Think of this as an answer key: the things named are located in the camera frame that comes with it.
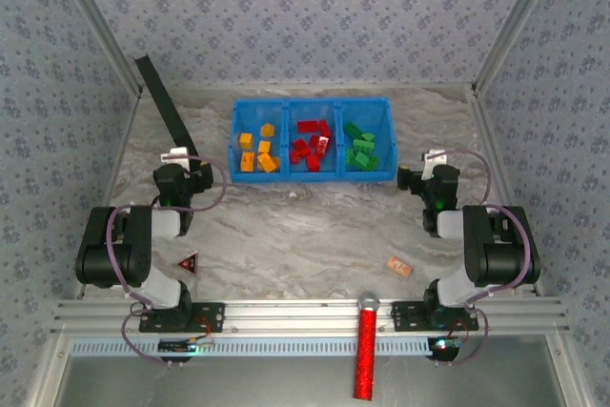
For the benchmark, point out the long green lego brick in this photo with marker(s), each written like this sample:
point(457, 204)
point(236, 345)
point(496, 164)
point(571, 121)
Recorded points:
point(363, 145)

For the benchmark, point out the long yellow lego brick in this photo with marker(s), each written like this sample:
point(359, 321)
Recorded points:
point(264, 162)

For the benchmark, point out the slanted yellow lego brick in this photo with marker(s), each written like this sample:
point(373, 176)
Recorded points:
point(268, 130)

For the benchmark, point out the large red lego brick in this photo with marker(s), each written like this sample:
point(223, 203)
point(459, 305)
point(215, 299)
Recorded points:
point(324, 146)

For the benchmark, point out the long red lego brick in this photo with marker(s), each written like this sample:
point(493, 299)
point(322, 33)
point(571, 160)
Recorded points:
point(312, 163)
point(300, 145)

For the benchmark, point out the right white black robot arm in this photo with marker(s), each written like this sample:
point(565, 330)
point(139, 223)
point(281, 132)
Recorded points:
point(500, 250)

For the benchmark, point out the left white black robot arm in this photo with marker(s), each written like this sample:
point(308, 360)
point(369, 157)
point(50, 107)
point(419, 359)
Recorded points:
point(114, 254)

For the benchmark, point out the long black bar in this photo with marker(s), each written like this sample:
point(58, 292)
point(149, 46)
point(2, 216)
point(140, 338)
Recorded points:
point(162, 102)

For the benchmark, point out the small orange printed tile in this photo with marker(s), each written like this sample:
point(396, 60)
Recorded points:
point(398, 266)

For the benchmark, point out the red triangle sign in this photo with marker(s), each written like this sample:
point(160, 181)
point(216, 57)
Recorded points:
point(188, 265)

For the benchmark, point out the left black circuit board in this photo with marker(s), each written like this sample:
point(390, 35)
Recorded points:
point(176, 346)

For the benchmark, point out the right round circuit board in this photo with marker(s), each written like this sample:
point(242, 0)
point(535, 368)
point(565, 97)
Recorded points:
point(443, 350)

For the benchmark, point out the red glitter microphone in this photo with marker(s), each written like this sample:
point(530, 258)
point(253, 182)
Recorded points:
point(366, 354)

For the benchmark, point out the aluminium side rail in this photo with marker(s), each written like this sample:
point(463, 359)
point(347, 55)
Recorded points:
point(498, 164)
point(115, 164)

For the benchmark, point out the right black mount plate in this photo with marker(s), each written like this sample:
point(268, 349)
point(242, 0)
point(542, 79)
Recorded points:
point(405, 316)

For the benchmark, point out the black mount plate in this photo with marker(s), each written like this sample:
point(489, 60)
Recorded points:
point(214, 323)
point(405, 316)

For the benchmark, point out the left black mount plate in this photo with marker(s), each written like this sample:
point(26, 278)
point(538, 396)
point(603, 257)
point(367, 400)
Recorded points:
point(214, 323)

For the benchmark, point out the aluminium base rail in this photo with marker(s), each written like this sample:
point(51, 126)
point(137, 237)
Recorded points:
point(295, 314)

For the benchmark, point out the aluminium frame post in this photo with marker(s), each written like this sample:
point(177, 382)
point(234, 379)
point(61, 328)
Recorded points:
point(514, 21)
point(99, 21)

